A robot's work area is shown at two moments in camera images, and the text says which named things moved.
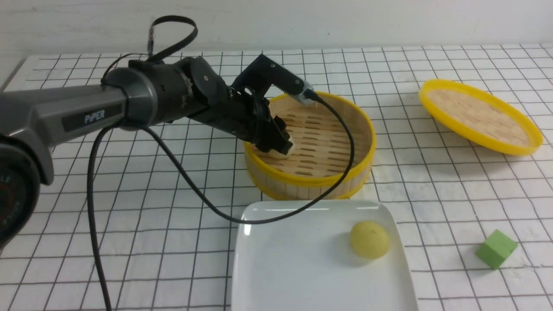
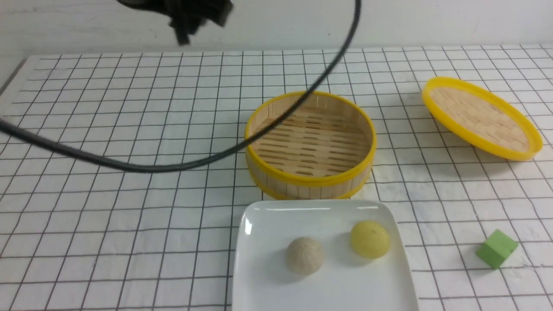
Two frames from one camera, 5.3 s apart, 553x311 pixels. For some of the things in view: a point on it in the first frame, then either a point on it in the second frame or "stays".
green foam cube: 495,249 stays
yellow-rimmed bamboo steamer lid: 480,118 stays
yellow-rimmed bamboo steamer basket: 321,149 stays
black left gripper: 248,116 to 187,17
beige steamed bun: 277,154 to 305,255
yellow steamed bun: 369,240 stays
